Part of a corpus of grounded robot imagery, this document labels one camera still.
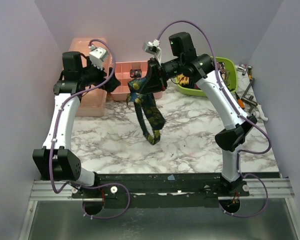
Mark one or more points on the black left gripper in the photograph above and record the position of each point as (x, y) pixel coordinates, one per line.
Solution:
(112, 84)

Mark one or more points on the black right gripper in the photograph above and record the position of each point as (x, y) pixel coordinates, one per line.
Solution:
(154, 75)

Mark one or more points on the navy tie with yellow flowers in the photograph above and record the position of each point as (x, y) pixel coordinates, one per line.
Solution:
(145, 104)

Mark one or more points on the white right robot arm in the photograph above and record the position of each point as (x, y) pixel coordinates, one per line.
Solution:
(203, 70)

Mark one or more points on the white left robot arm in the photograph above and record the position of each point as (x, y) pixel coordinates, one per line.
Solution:
(55, 159)

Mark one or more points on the pink compartment tray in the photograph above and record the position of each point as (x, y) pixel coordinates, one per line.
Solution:
(122, 73)

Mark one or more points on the rolled dark floral tie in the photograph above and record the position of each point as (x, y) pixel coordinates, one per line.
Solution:
(135, 73)

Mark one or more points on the yellow tie with beetles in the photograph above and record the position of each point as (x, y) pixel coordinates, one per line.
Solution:
(182, 80)

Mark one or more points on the pink translucent storage box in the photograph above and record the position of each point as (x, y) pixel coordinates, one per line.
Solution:
(92, 103)

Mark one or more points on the green plastic bin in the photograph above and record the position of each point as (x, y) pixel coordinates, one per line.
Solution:
(195, 91)

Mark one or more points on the white plastic fitting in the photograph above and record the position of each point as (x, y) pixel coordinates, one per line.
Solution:
(258, 113)

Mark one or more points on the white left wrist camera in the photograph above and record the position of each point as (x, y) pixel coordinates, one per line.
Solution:
(97, 56)

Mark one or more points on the orange handled screwdriver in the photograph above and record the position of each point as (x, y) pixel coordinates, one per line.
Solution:
(240, 101)

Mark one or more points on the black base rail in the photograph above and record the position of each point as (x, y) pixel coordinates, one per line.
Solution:
(167, 190)

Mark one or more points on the aluminium extrusion rail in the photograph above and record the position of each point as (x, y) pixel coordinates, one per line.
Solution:
(273, 188)

